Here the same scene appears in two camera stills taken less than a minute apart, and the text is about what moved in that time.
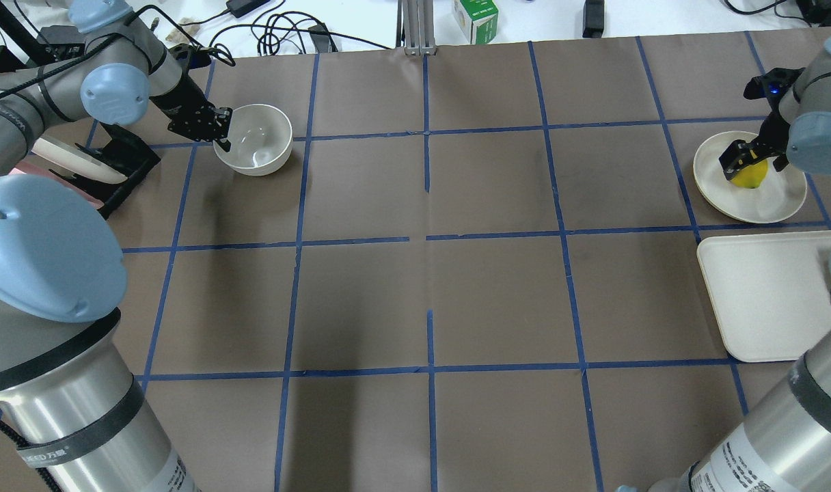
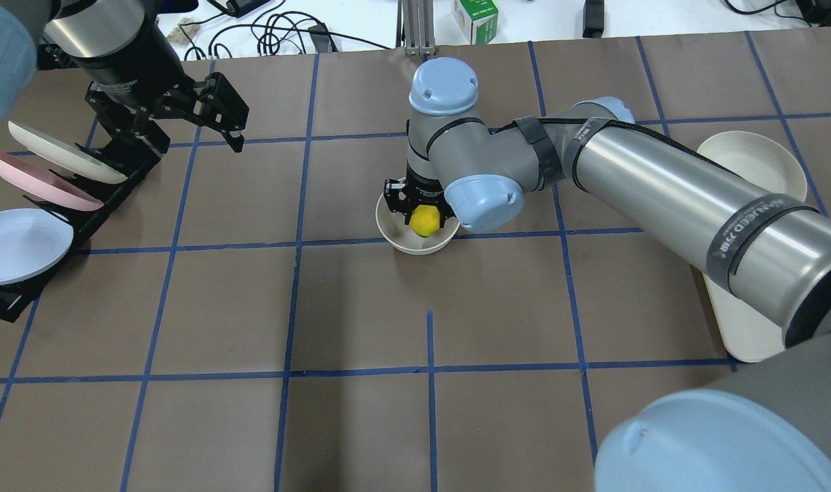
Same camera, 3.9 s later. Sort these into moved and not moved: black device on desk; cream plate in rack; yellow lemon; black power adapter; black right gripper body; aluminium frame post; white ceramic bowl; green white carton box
Moved: black right gripper body; yellow lemon; white ceramic bowl
Not moved: black device on desk; green white carton box; cream plate in rack; black power adapter; aluminium frame post
